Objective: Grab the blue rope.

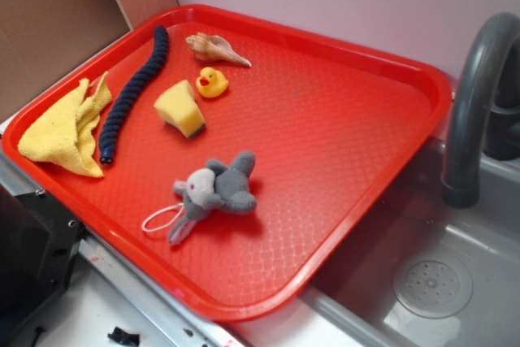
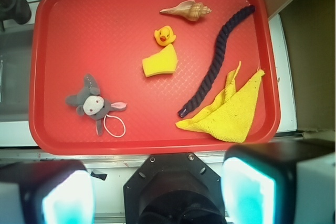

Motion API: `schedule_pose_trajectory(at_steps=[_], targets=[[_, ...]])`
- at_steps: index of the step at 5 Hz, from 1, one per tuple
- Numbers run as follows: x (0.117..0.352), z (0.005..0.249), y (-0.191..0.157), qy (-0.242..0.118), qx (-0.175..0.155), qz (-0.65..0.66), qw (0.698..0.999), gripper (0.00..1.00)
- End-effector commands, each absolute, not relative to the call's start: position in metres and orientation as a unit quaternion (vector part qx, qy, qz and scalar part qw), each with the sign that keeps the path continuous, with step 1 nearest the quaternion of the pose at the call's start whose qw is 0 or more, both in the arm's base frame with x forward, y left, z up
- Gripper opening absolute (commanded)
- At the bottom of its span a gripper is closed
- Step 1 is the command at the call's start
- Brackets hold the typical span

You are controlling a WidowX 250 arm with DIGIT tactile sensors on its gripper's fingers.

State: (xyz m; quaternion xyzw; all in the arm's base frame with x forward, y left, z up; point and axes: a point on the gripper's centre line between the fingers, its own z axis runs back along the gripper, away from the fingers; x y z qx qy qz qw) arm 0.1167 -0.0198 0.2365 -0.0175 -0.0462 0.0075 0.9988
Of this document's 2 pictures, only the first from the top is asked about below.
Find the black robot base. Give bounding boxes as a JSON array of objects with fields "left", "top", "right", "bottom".
[{"left": 1, "top": 188, "right": 84, "bottom": 346}]

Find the red plastic tray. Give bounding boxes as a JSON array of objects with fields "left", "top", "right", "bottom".
[{"left": 2, "top": 5, "right": 452, "bottom": 323}]

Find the grey plush elephant toy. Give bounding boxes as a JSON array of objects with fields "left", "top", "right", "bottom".
[{"left": 141, "top": 150, "right": 258, "bottom": 246}]

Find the yellow rubber duck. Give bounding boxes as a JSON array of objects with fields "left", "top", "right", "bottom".
[{"left": 196, "top": 67, "right": 229, "bottom": 98}]

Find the yellow sponge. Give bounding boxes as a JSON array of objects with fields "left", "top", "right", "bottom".
[{"left": 154, "top": 80, "right": 206, "bottom": 138}]

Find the beige conch seashell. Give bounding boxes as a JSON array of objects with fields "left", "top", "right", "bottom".
[{"left": 184, "top": 33, "right": 252, "bottom": 67}]

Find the yellow cloth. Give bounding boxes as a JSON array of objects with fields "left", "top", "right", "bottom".
[{"left": 17, "top": 73, "right": 112, "bottom": 178}]

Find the grey toy sink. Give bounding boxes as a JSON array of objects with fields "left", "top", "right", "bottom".
[{"left": 299, "top": 136, "right": 520, "bottom": 347}]

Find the grey toy faucet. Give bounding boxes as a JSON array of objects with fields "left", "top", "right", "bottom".
[{"left": 441, "top": 12, "right": 519, "bottom": 208}]

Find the black tape scrap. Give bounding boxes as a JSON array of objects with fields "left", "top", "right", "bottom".
[{"left": 107, "top": 327, "right": 141, "bottom": 347}]

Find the brown cardboard panel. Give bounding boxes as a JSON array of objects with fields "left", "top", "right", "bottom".
[{"left": 1, "top": 0, "right": 178, "bottom": 121}]

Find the dark blue braided rope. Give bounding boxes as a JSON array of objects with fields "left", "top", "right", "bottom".
[{"left": 98, "top": 24, "right": 170, "bottom": 167}]

